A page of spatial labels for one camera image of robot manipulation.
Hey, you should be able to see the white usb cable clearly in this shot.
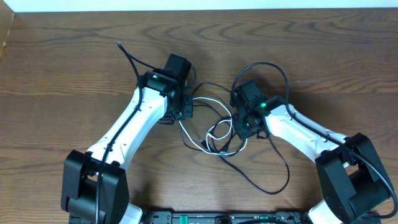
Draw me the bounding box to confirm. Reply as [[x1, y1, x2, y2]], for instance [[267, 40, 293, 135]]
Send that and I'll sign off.
[[178, 96, 249, 156]]

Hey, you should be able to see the long black usb cable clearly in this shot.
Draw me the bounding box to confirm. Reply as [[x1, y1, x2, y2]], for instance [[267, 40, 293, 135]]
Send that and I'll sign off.
[[198, 118, 291, 195]]

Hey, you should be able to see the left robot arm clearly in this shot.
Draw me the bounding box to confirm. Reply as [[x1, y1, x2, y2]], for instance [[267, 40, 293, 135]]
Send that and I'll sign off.
[[61, 54, 193, 223]]

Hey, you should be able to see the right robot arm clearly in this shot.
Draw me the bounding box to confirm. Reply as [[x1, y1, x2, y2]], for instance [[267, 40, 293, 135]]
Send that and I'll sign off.
[[230, 80, 393, 223]]

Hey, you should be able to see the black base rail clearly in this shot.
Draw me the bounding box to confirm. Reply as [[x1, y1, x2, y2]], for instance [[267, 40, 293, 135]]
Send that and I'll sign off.
[[139, 211, 312, 224]]

